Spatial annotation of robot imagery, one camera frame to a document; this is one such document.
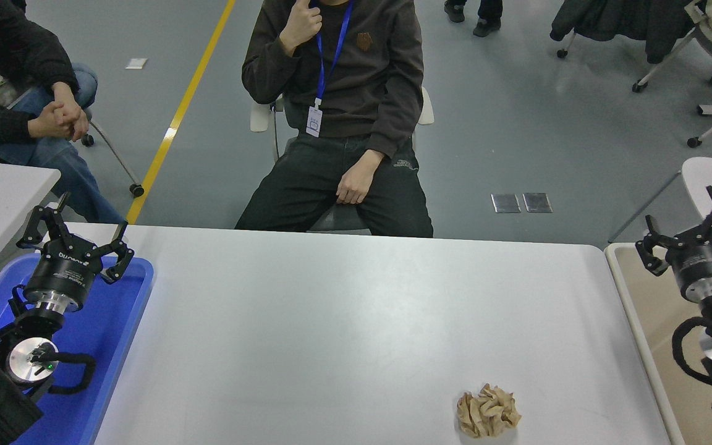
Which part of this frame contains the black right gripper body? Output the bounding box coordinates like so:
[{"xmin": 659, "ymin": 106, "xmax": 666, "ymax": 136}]
[{"xmin": 667, "ymin": 240, "xmax": 712, "ymax": 297}]

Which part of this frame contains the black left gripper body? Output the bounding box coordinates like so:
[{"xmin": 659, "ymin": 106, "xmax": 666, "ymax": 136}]
[{"xmin": 24, "ymin": 238, "xmax": 104, "ymax": 305}]

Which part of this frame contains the tan paper ball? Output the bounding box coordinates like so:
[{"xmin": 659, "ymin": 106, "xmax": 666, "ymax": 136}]
[{"xmin": 457, "ymin": 383, "xmax": 522, "ymax": 438}]

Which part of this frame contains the person's right hand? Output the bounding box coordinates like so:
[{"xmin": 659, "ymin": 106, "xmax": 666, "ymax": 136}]
[
  {"xmin": 279, "ymin": 0, "xmax": 323, "ymax": 56},
  {"xmin": 27, "ymin": 104, "xmax": 76, "ymax": 139}
]

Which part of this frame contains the person's left hand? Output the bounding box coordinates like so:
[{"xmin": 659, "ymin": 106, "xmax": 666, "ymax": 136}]
[
  {"xmin": 336, "ymin": 148, "xmax": 386, "ymax": 205},
  {"xmin": 52, "ymin": 82, "xmax": 90, "ymax": 142}
]

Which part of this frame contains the white shell chair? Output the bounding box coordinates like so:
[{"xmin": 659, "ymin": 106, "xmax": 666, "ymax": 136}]
[{"xmin": 608, "ymin": 156, "xmax": 712, "ymax": 245}]

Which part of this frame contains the large pale bin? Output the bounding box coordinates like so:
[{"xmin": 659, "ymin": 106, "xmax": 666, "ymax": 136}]
[{"xmin": 604, "ymin": 242, "xmax": 712, "ymax": 445}]

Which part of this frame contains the blue plastic tray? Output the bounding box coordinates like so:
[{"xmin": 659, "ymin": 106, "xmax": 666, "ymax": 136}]
[{"xmin": 0, "ymin": 252, "xmax": 156, "ymax": 445}]

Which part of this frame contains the dark jacket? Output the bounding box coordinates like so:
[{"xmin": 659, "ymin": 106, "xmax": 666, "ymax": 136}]
[{"xmin": 549, "ymin": 0, "xmax": 697, "ymax": 64}]

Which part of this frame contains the white name badge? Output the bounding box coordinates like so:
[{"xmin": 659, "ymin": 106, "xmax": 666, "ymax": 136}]
[{"xmin": 306, "ymin": 99, "xmax": 323, "ymax": 138}]

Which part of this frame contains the blue lanyard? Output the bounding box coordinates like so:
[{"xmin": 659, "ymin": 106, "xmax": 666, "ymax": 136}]
[{"xmin": 315, "ymin": 0, "xmax": 355, "ymax": 103}]

